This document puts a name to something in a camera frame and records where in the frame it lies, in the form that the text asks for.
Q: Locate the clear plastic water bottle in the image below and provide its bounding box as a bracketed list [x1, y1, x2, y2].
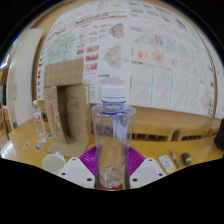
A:
[91, 85, 137, 190]

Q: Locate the small dark round object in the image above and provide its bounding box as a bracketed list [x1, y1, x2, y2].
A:
[180, 152, 193, 167]

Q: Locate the small labelled water bottle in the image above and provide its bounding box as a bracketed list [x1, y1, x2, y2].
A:
[31, 99, 47, 137]

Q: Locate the white rectangular card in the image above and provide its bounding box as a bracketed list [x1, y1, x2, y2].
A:
[158, 154, 177, 174]

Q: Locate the white cup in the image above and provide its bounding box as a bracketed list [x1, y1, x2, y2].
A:
[41, 151, 67, 175]

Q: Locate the wall of paper posters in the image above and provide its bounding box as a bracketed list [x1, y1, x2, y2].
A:
[36, 0, 224, 120]

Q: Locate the dark pen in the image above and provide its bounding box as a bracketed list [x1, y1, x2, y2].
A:
[169, 149, 181, 168]

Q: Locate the wooden slotted rail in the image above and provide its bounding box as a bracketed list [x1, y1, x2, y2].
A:
[131, 123, 221, 143]

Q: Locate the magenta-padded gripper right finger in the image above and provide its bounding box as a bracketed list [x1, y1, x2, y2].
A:
[125, 146, 168, 190]

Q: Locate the brown cardboard box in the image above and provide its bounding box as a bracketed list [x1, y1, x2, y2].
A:
[43, 58, 92, 158]

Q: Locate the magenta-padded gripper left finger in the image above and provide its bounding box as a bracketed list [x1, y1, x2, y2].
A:
[57, 145, 101, 190]

